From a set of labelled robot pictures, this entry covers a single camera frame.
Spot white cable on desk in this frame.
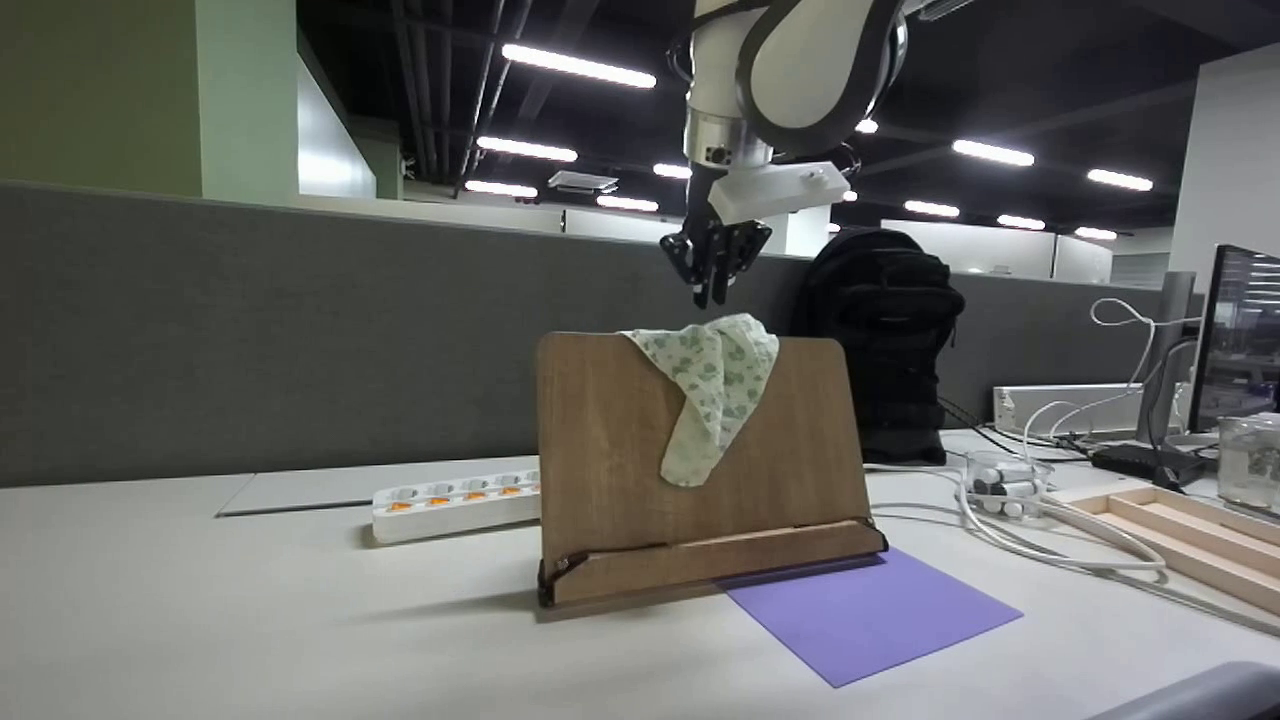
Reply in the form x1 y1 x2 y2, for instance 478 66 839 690
863 456 1174 592

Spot purple paper sheet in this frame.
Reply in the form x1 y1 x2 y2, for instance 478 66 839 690
721 548 1027 690

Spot black computer monitor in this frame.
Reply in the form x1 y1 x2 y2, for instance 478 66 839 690
1190 244 1280 438

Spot grey power strip cable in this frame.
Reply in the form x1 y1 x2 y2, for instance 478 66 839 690
211 494 375 521

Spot white building pillar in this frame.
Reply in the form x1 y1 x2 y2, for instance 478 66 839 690
765 204 835 261

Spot white green floral cloth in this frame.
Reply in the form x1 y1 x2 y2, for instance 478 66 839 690
620 313 784 491

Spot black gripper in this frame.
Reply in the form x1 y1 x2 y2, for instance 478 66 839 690
658 215 776 313

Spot grey fabric desk partition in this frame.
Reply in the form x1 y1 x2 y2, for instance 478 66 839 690
0 180 1205 491

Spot white plug adapter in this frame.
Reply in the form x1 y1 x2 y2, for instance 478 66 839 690
965 456 1057 523

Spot white rectangular box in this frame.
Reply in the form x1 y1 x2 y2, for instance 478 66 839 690
989 381 1153 443

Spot grey monitor stand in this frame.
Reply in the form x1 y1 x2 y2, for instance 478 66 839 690
1092 272 1219 494

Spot wooden book stand board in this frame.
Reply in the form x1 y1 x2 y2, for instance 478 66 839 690
534 333 891 623

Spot white power strip orange switches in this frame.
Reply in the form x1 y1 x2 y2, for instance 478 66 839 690
369 465 544 548

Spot white looped cable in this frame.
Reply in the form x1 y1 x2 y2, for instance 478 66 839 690
1088 291 1205 390

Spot clear plastic container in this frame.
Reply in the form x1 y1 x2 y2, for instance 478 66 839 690
1212 411 1280 521

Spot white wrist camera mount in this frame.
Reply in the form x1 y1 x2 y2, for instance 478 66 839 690
704 161 856 226

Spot light wooden tray frame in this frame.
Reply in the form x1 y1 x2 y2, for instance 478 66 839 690
1061 484 1280 621

